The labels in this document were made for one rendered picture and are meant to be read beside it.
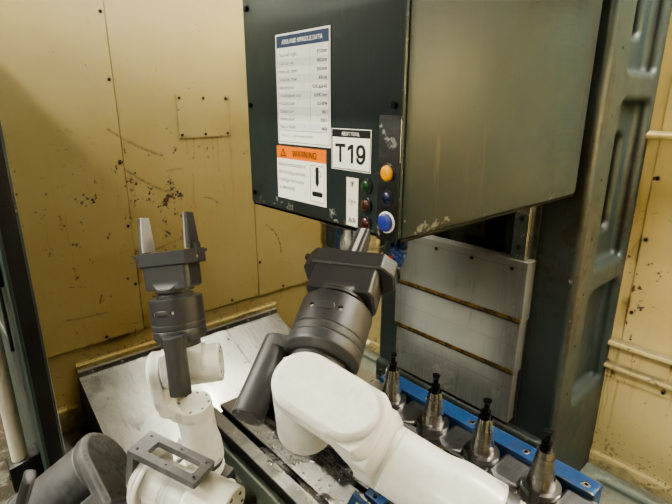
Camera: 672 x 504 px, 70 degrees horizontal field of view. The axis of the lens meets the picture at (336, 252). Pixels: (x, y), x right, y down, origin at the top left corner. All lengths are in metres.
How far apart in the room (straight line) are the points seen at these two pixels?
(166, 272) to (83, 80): 1.14
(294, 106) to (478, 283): 0.81
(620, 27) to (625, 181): 0.49
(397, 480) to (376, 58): 0.59
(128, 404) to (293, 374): 1.54
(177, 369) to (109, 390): 1.23
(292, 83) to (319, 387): 0.63
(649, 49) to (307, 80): 1.03
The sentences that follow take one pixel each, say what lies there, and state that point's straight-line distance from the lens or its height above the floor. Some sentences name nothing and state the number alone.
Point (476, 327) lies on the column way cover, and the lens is 1.55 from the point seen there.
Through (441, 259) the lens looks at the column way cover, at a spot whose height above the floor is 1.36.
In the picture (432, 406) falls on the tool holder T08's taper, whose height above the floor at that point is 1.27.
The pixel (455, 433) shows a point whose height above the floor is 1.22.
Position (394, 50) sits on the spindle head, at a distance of 0.77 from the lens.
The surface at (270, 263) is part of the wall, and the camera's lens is 2.29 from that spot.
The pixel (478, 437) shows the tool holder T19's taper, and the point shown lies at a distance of 0.94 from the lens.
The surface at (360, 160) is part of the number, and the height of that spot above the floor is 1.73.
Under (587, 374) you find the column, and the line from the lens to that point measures 1.84.
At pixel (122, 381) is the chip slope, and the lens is 2.06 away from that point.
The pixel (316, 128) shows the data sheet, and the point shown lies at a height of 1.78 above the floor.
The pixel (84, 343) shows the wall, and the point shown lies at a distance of 2.04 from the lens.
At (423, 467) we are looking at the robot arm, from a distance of 0.48.
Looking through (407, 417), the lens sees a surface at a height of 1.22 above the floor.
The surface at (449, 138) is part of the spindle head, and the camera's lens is 0.84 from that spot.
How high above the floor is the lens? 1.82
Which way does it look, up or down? 17 degrees down
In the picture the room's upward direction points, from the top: straight up
